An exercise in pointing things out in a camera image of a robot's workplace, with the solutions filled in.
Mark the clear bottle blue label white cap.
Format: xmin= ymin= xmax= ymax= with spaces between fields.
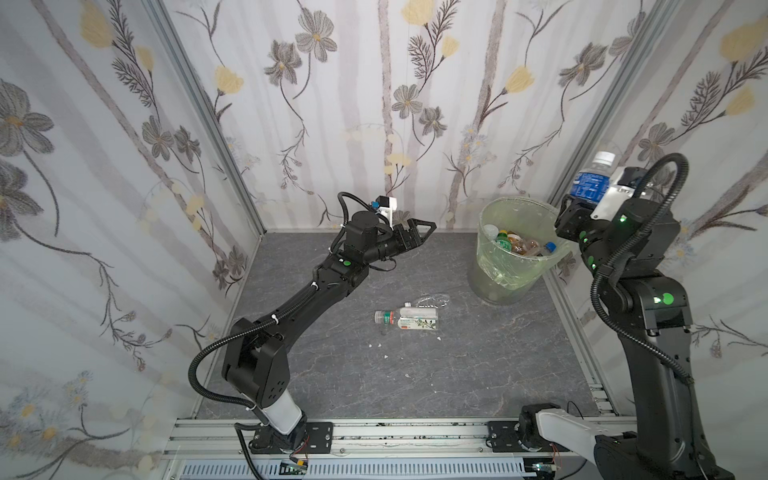
xmin=569 ymin=151 xmax=616 ymax=205

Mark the orange copper label bottle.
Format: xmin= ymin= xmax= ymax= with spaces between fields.
xmin=508 ymin=235 xmax=531 ymax=255

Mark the clear bottle green cap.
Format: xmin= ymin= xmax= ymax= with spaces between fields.
xmin=374 ymin=303 xmax=438 ymax=331

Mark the white bottle red cap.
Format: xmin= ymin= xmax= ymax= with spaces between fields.
xmin=482 ymin=224 xmax=500 ymax=242

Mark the crushed clear bottle white cap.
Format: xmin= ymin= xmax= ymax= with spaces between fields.
xmin=412 ymin=293 xmax=451 ymax=309

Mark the green soda bottle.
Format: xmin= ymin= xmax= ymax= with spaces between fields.
xmin=495 ymin=231 xmax=512 ymax=252

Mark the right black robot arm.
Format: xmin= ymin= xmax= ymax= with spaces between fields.
xmin=516 ymin=195 xmax=734 ymax=479

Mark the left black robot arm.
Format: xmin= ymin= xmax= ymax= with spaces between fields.
xmin=222 ymin=211 xmax=437 ymax=437

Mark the mesh bin with green bag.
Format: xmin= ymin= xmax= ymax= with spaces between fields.
xmin=469 ymin=196 xmax=572 ymax=305

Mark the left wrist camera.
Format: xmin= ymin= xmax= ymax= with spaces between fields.
xmin=371 ymin=196 xmax=398 ymax=227

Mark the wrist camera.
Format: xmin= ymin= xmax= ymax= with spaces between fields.
xmin=590 ymin=166 xmax=647 ymax=220
xmin=371 ymin=196 xmax=398 ymax=227

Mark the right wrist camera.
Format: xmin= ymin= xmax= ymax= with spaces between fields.
xmin=590 ymin=166 xmax=647 ymax=220

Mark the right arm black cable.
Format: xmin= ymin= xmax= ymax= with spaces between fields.
xmin=589 ymin=152 xmax=697 ymax=385

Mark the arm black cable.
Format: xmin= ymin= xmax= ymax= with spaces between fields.
xmin=589 ymin=152 xmax=697 ymax=385
xmin=187 ymin=191 xmax=391 ymax=480

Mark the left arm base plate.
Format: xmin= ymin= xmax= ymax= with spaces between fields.
xmin=247 ymin=422 xmax=334 ymax=455

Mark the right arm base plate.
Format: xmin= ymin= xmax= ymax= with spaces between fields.
xmin=485 ymin=420 xmax=541 ymax=453

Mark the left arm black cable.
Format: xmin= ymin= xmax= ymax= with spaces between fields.
xmin=187 ymin=191 xmax=391 ymax=480

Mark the aluminium frame rail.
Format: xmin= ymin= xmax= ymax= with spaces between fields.
xmin=162 ymin=418 xmax=600 ymax=479

